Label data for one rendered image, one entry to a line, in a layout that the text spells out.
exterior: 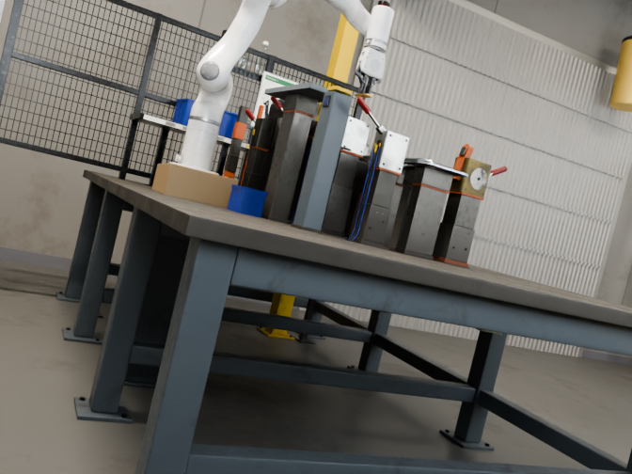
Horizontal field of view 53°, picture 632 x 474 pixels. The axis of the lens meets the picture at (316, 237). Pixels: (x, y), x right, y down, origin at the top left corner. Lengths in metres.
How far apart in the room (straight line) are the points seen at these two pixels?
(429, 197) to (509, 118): 3.89
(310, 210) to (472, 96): 3.82
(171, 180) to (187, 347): 1.16
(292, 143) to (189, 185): 0.41
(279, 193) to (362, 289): 0.91
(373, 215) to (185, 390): 0.94
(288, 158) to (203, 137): 0.38
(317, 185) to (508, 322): 0.74
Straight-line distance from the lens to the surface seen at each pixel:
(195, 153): 2.44
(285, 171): 2.22
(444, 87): 5.52
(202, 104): 2.47
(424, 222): 2.08
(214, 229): 1.20
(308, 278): 1.32
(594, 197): 6.68
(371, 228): 2.00
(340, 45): 3.88
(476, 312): 1.56
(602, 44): 6.79
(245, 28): 2.52
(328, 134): 2.01
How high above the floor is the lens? 0.75
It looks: 2 degrees down
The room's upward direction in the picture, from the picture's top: 14 degrees clockwise
